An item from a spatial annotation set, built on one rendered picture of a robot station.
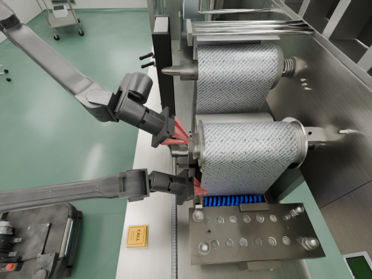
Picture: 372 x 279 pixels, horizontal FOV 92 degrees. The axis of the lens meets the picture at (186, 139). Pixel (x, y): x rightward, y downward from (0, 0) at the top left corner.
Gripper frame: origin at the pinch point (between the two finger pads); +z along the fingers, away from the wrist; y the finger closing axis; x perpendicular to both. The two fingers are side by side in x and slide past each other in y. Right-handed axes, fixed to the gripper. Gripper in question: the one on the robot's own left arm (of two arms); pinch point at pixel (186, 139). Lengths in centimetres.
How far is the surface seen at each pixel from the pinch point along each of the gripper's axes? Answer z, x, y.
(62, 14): -140, -225, -420
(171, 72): -8.5, 4.0, -21.6
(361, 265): 32.7, 17.9, 30.1
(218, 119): 9.7, 5.4, -9.8
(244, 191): 28.1, -2.6, 7.4
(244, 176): 18.4, 4.5, 7.8
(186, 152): 4.6, -5.5, -0.6
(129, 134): 28, -137, -111
